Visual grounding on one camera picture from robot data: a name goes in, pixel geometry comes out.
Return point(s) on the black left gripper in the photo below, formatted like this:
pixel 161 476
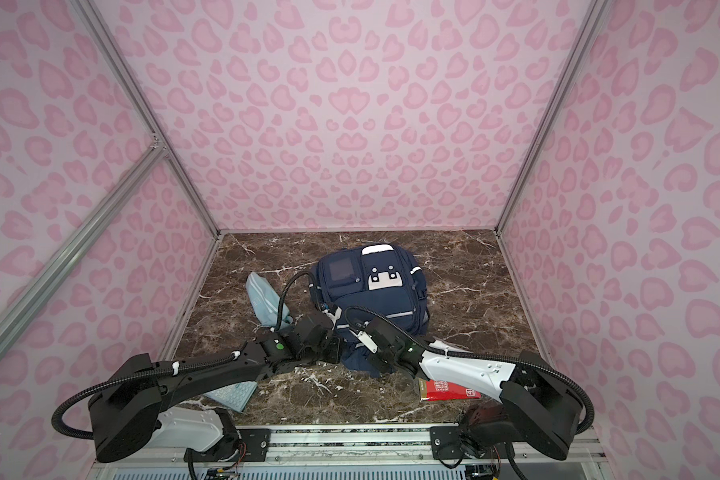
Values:
pixel 337 352

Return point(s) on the aluminium frame corner post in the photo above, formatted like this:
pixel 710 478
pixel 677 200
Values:
pixel 105 41
pixel 592 23

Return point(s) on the aluminium diagonal frame bar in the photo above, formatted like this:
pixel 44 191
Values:
pixel 15 319

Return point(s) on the red card box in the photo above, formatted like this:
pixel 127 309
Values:
pixel 435 390

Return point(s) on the teal water bottle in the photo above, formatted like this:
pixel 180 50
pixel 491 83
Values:
pixel 265 302

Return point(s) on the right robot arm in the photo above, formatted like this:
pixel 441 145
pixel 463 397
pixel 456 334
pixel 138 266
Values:
pixel 534 403

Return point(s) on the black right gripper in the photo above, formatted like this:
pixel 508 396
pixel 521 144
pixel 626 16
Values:
pixel 380 366

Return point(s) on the aluminium frame corner post right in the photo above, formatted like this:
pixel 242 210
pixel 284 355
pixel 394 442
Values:
pixel 592 23

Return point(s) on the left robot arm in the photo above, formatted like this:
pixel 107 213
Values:
pixel 140 407

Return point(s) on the navy blue student backpack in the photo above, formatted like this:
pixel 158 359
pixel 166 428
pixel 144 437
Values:
pixel 384 278

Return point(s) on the grey calculator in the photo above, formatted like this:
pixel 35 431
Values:
pixel 235 396

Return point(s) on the aluminium frame corner post left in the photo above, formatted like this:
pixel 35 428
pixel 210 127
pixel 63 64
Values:
pixel 105 41

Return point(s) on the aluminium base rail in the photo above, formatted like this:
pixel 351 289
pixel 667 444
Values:
pixel 364 451

